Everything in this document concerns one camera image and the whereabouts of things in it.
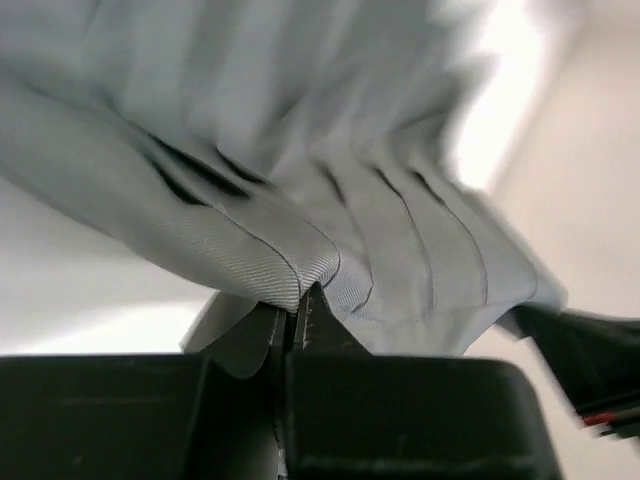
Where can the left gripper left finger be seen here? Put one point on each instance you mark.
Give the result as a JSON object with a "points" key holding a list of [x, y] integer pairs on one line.
{"points": [[203, 415]]}

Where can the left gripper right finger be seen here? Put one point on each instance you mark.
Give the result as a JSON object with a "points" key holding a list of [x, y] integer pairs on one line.
{"points": [[349, 414]]}

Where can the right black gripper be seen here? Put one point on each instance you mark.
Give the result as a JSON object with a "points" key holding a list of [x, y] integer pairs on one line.
{"points": [[595, 361]]}

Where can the grey pleated skirt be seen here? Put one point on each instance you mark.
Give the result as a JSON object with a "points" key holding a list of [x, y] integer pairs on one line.
{"points": [[263, 147]]}

